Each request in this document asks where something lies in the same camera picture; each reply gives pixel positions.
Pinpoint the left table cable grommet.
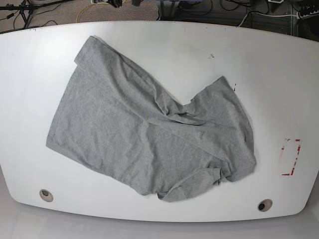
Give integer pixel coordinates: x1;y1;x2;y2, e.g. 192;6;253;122
39;189;53;202

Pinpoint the grey T-shirt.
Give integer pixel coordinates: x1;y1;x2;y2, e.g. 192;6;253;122
46;36;257;202

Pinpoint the white cable on floor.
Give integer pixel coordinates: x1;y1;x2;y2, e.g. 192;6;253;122
237;12;299;27

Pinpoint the black tripod stand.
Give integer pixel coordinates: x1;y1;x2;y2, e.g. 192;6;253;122
0;0;72;29

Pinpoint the red tape rectangle marking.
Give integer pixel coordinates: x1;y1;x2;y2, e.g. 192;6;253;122
279;138;301;176

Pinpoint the yellow cable on floor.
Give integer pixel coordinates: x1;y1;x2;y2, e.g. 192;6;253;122
76;0;125;24

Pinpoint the white power strip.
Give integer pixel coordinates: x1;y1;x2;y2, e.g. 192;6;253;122
297;5;319;20

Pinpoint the right table cable grommet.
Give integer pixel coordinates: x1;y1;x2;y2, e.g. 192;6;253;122
257;199;273;212

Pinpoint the table cable grommet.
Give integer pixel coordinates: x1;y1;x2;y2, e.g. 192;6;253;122
257;199;273;212
39;189;53;202

